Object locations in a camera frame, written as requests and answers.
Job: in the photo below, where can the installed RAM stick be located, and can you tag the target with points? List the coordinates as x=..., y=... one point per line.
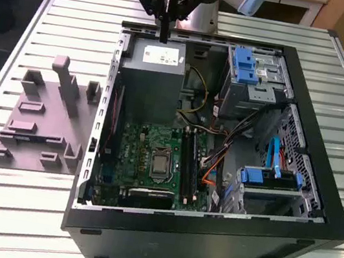
x=192, y=168

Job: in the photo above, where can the grey parts rack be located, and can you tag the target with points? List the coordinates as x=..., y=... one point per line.
x=47, y=109

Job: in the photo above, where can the silver CPU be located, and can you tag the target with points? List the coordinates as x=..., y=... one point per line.
x=159, y=164

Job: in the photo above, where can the metal drive cage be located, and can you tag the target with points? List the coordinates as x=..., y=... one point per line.
x=262, y=94

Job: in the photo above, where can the empty black RAM slot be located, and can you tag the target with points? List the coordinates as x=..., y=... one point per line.
x=183, y=163

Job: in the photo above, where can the metal disk bay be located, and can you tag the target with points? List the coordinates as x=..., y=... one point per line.
x=271, y=191

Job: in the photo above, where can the blue plastic drive carrier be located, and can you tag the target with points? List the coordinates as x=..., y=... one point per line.
x=244, y=65

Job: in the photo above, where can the grey power supply unit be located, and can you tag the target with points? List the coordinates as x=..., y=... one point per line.
x=148, y=92

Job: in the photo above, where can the green motherboard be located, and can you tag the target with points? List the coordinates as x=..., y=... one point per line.
x=129, y=168

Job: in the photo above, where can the hard disk in blue carrier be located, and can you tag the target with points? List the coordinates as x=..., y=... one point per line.
x=254, y=176

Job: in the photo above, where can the black open PC case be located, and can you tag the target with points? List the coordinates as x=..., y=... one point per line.
x=173, y=244

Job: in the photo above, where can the RAM stick with blue label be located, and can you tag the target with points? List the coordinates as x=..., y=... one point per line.
x=31, y=139

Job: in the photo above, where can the black graphics card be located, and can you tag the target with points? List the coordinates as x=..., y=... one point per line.
x=148, y=198

